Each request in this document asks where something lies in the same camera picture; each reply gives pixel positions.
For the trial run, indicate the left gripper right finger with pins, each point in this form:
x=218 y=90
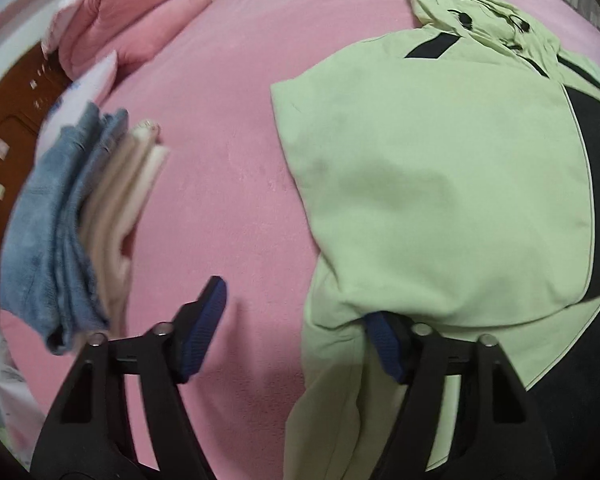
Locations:
x=498 y=432

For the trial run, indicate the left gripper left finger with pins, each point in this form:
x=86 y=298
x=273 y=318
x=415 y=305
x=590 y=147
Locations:
x=87 y=432

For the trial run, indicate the light green black hooded jacket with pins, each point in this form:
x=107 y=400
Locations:
x=450 y=173

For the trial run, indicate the folded blue denim jeans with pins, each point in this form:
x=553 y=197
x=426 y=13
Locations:
x=46 y=277

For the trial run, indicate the folded beige garment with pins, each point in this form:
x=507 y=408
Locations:
x=111 y=212

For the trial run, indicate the pink bed blanket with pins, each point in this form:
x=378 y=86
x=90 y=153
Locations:
x=225 y=203

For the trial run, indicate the dark wooden headboard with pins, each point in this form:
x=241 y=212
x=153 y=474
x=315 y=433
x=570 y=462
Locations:
x=27 y=92

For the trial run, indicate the white patterned pillow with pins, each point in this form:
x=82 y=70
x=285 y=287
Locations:
x=92 y=87

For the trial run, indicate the pink plush pillow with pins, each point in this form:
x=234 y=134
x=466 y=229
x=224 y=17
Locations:
x=83 y=32

